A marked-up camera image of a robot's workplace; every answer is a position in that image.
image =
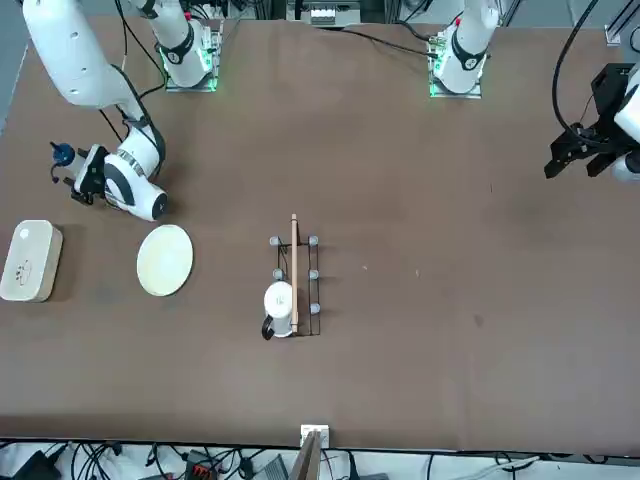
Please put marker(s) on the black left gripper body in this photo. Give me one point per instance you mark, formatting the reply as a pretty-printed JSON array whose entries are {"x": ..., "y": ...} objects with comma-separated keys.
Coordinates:
[{"x": 607, "y": 90}]

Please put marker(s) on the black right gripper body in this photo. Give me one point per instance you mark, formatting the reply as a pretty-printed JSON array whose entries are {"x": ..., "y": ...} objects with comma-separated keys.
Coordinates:
[{"x": 95, "y": 175}]

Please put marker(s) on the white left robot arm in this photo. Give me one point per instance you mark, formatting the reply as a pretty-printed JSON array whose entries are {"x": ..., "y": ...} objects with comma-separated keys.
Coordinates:
[{"x": 467, "y": 45}]

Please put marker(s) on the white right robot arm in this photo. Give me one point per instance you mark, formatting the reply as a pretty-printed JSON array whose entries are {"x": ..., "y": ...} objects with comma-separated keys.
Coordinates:
[{"x": 70, "y": 55}]

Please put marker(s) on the round white plate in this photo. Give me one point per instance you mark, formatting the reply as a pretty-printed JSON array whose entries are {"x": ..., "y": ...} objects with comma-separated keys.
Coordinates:
[{"x": 165, "y": 265}]

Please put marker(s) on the large black power adapter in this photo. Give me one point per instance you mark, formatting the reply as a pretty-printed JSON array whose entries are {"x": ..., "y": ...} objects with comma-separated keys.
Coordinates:
[{"x": 35, "y": 465}]

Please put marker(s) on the white power strip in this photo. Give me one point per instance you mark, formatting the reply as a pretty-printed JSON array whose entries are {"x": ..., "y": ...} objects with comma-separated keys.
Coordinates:
[{"x": 322, "y": 17}]

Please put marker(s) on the black red electronic device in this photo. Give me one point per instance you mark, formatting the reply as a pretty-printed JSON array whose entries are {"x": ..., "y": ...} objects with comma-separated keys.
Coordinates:
[{"x": 202, "y": 471}]

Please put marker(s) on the aluminium frame rail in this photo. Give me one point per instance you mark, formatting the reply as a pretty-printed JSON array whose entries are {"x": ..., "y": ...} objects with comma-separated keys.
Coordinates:
[{"x": 614, "y": 32}]

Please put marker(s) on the white post foot bracket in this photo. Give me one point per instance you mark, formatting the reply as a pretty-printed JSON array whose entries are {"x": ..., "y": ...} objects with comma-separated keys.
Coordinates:
[{"x": 305, "y": 430}]

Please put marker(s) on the aluminium profile post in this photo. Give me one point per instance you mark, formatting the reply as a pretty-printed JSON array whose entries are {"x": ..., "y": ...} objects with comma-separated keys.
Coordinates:
[{"x": 307, "y": 460}]

